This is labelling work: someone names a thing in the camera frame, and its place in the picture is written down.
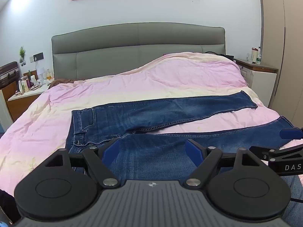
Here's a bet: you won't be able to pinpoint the dark brown suitcase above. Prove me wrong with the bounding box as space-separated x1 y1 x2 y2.
0 61 21 89

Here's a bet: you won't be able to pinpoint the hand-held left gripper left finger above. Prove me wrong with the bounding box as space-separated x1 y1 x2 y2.
44 139 120 187

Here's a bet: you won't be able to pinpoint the group of cosmetic bottles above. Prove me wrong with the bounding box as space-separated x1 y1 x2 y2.
15 68 53 95

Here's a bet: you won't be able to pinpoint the person's leg in jeans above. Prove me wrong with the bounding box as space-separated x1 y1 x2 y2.
282 174 303 227

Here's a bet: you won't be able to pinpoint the brown cloth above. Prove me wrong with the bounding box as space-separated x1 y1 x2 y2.
48 79 80 89

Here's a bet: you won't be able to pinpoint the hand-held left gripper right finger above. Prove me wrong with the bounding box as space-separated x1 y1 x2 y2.
185 139 261 187

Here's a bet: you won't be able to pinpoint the pink and cream blanket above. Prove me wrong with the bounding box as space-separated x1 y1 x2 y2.
0 51 303 194

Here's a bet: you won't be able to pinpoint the grey padded headboard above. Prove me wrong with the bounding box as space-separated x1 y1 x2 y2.
51 23 226 81

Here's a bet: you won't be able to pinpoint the white top wooden nightstand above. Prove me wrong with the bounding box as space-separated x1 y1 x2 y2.
0 82 54 121

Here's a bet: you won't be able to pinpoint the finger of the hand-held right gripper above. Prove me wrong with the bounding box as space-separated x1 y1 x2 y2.
249 144 303 163
279 127 303 140

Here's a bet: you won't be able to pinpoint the white cabinet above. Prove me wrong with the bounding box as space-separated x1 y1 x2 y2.
0 90 14 127

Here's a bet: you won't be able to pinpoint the dark wall socket panel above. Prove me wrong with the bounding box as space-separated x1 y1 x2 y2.
30 52 44 63

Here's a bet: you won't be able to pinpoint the small potted plant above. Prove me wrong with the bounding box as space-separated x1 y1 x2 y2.
18 46 27 66

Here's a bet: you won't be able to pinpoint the black cable on headboard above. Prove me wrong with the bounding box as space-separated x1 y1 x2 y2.
203 51 235 61

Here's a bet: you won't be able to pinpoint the white nightstand with brown top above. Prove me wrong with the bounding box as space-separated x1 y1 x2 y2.
233 58 279 108

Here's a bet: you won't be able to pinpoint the blue denim pants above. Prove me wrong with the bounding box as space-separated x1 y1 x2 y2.
65 90 303 187

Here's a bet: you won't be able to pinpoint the dark cloth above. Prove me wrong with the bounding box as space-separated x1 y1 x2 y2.
0 189 22 225

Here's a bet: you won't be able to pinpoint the beige wardrobe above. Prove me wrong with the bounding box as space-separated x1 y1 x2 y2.
260 0 303 114

